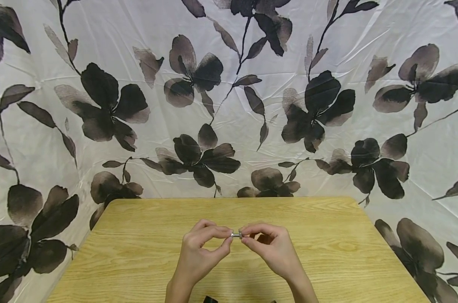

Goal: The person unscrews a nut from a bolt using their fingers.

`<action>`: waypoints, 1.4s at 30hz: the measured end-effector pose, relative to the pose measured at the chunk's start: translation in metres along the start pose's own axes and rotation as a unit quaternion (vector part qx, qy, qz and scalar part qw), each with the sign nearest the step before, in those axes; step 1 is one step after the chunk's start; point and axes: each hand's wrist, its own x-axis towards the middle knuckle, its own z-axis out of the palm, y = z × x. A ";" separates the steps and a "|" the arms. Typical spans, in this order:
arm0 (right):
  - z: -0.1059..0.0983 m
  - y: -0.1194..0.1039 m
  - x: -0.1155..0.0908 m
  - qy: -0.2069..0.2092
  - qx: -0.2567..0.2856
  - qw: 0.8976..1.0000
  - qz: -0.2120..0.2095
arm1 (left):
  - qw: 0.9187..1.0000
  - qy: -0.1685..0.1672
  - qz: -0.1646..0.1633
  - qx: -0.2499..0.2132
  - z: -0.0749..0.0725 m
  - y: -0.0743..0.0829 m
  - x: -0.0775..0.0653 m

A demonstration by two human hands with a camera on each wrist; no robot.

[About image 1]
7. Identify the person's left hand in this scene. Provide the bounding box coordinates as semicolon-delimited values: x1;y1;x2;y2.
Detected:
181;218;234;282

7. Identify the person's right hand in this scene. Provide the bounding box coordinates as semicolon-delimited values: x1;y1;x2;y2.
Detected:
238;223;305;283

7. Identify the person's left forearm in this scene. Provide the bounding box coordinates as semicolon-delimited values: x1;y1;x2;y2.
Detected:
165;274;204;303

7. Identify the person's right forearm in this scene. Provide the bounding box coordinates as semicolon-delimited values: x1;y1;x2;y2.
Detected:
286;271;320;303

